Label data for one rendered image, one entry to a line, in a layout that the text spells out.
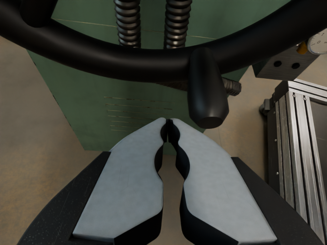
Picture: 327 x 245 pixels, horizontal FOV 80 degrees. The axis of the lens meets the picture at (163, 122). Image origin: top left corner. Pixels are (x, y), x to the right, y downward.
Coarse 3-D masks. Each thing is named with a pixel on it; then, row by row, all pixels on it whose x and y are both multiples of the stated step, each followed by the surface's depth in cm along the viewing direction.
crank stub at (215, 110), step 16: (208, 48) 14; (192, 64) 13; (208, 64) 13; (192, 80) 12; (208, 80) 12; (192, 96) 12; (208, 96) 11; (224, 96) 12; (192, 112) 12; (208, 112) 11; (224, 112) 11; (208, 128) 12
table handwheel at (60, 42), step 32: (0, 0) 12; (32, 0) 12; (320, 0) 11; (0, 32) 13; (32, 32) 13; (64, 32) 14; (256, 32) 14; (288, 32) 13; (64, 64) 15; (96, 64) 15; (128, 64) 15; (160, 64) 16; (224, 64) 15
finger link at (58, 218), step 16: (96, 160) 8; (80, 176) 8; (96, 176) 8; (64, 192) 7; (80, 192) 7; (48, 208) 6; (64, 208) 6; (80, 208) 7; (32, 224) 6; (48, 224) 6; (64, 224) 6; (32, 240) 6; (48, 240) 6; (64, 240) 6; (80, 240) 6
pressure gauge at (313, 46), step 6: (324, 30) 26; (312, 36) 27; (318, 36) 27; (324, 36) 27; (306, 42) 28; (312, 42) 28; (318, 42) 28; (324, 42) 28; (300, 48) 32; (306, 48) 31; (312, 48) 29; (318, 48) 29; (324, 48) 29; (318, 54) 29
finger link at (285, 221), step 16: (240, 160) 9; (256, 176) 8; (256, 192) 8; (272, 192) 8; (272, 208) 7; (288, 208) 7; (272, 224) 6; (288, 224) 6; (304, 224) 7; (288, 240) 6; (304, 240) 6; (320, 240) 6
